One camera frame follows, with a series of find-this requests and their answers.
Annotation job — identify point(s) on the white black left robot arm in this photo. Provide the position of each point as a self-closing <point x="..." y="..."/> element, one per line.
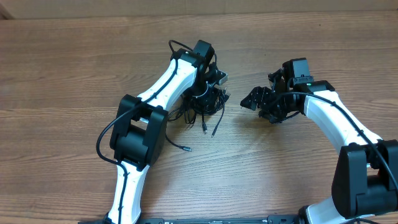
<point x="191" y="83"/>

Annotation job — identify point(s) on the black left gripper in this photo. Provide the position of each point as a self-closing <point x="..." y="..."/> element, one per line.
<point x="214" y="91"/>

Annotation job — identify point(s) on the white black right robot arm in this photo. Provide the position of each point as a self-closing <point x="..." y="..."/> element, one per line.
<point x="365" y="179"/>

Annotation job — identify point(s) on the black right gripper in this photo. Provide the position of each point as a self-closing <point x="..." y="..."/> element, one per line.
<point x="260" y="98"/>

